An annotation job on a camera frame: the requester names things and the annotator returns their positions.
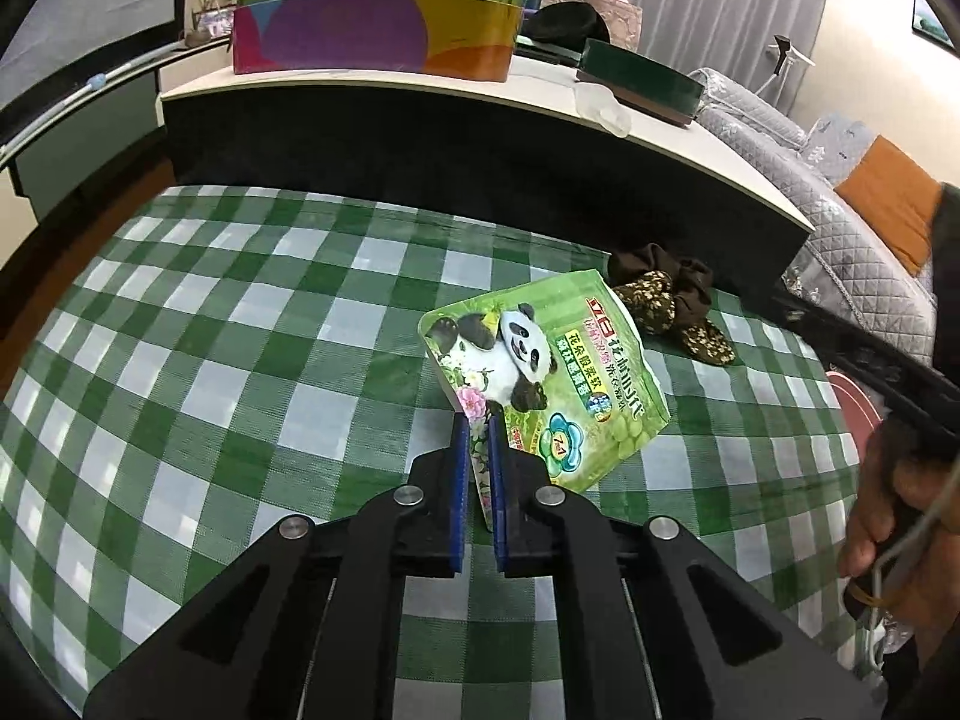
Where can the multicoloured gift box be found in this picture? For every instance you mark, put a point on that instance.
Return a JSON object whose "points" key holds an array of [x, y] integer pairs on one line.
{"points": [[337, 30]]}

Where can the grey quilted sofa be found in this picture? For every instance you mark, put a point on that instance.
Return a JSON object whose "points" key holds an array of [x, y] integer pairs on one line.
{"points": [[840, 240]]}

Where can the pink plastic basin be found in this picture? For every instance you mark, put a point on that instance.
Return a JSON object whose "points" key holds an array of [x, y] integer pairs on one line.
{"points": [[855, 409]]}

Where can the white tube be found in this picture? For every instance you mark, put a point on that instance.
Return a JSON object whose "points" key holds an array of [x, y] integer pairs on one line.
{"points": [[97, 81]]}

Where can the dark green round box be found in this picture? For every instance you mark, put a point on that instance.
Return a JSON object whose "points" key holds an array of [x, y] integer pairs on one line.
{"points": [[637, 79]]}

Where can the framed wall picture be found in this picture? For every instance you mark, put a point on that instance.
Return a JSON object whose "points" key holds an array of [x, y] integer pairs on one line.
{"points": [[934, 26]]}

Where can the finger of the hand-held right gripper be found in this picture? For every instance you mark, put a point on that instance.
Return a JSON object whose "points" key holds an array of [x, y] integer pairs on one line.
{"points": [[832, 334]]}

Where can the white coffee table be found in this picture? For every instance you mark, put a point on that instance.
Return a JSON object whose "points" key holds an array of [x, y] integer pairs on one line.
{"points": [[450, 94]]}

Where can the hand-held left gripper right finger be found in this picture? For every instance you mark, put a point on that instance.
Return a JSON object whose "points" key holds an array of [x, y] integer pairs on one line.
{"points": [[499, 495]]}

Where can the flat screen television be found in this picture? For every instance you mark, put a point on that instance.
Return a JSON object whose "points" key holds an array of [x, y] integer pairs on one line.
{"points": [[90, 0]]}

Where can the pink gift bag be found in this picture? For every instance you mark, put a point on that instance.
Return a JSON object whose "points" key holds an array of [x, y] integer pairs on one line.
{"points": [[615, 19]]}

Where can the dark television stand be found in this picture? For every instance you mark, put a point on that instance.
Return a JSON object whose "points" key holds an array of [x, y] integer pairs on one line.
{"points": [[75, 116]]}

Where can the green checked tablecloth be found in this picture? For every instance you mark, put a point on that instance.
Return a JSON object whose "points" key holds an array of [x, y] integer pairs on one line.
{"points": [[225, 360]]}

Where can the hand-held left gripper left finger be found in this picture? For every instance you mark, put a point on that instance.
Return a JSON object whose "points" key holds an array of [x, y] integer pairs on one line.
{"points": [[457, 495]]}

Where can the green panda print packet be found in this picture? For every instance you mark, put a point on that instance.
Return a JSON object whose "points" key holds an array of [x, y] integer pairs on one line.
{"points": [[555, 360]]}

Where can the black hat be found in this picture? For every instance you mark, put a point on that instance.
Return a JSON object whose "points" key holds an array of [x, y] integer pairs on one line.
{"points": [[559, 22]]}

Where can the person's right hand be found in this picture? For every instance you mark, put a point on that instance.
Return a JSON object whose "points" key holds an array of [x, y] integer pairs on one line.
{"points": [[877, 510]]}

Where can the brown floral scrunchie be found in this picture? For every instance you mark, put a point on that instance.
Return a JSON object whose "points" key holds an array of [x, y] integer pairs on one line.
{"points": [[660, 300]]}

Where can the orange cushion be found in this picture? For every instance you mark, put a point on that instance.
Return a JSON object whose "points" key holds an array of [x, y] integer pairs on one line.
{"points": [[892, 195]]}

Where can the small photo frame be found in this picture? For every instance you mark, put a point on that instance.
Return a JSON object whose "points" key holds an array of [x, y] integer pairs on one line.
{"points": [[214, 19]]}

